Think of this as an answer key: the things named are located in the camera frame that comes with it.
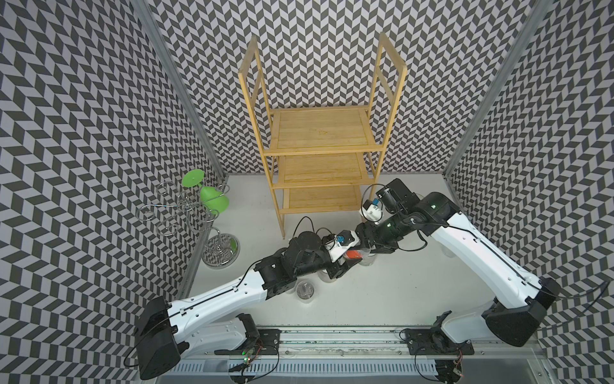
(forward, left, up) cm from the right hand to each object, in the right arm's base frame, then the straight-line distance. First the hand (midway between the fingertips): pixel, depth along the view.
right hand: (360, 254), depth 65 cm
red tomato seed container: (-1, -1, +2) cm, 2 cm away
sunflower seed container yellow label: (-5, +10, -2) cm, 11 cm away
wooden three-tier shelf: (+33, +10, +5) cm, 35 cm away
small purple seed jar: (-3, +16, -20) cm, 26 cm away
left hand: (+2, +2, -3) cm, 4 cm away
